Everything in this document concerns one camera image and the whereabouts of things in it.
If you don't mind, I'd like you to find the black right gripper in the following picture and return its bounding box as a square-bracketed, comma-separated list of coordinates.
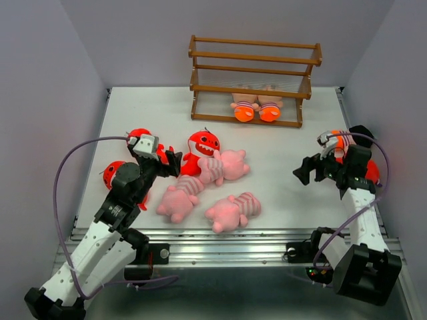
[291, 144, 347, 185]

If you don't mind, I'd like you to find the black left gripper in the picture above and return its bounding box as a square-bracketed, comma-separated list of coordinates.
[128, 145, 181, 204]

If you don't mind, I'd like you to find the boy doll black hair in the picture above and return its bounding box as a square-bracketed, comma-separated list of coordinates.
[334, 125, 374, 161]

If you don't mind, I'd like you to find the boy doll from corner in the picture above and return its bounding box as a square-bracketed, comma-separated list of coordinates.
[258, 95, 283, 122]

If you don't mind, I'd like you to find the boy doll face up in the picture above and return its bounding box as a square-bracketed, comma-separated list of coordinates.
[230, 93, 260, 123]

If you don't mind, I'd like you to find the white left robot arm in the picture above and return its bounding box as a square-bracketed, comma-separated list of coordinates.
[24, 151, 182, 319]

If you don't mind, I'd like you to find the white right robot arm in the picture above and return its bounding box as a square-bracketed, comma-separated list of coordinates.
[286, 145, 402, 306]

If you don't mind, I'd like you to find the wooden three-tier shelf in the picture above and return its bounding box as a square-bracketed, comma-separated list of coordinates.
[187, 35, 323, 128]

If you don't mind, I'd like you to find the red shark plush centre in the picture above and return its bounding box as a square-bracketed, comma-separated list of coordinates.
[180, 128, 220, 176]

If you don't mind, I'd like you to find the red shark plush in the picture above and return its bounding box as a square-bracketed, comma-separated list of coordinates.
[180, 128, 220, 176]
[365, 160, 382, 187]
[101, 161, 149, 211]
[127, 128, 168, 166]

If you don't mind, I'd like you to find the pink pig plush lower left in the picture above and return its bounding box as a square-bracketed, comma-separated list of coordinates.
[156, 175, 204, 223]

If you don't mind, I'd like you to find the pink pig plush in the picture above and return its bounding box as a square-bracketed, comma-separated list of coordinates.
[156, 175, 204, 223]
[204, 192, 262, 233]
[197, 149, 250, 186]

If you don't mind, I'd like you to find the red shark plush upper left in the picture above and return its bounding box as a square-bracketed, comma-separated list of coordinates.
[127, 128, 168, 166]

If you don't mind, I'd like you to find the pink pig plush upper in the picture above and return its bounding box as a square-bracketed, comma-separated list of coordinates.
[197, 149, 250, 186]

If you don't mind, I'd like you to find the red shark plush right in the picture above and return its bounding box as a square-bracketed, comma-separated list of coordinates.
[365, 160, 382, 187]

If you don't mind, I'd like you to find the red shark plush lower left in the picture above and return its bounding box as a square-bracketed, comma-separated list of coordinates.
[101, 161, 149, 211]

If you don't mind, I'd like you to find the pink pig plush lower right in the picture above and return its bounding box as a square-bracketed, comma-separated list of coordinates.
[204, 192, 262, 233]

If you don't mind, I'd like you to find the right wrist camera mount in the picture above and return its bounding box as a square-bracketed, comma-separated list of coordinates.
[317, 131, 339, 159]

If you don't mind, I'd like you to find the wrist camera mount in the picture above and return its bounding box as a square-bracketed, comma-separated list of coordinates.
[317, 131, 339, 159]
[127, 134, 159, 161]

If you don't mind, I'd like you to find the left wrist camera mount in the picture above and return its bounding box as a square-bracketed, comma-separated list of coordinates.
[127, 134, 159, 161]

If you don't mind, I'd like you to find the aluminium rail frame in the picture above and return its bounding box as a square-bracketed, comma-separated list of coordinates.
[55, 87, 414, 320]

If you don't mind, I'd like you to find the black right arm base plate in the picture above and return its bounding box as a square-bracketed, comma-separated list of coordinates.
[282, 241, 340, 264]

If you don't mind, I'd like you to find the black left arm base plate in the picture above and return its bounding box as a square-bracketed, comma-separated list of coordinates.
[127, 243, 170, 266]

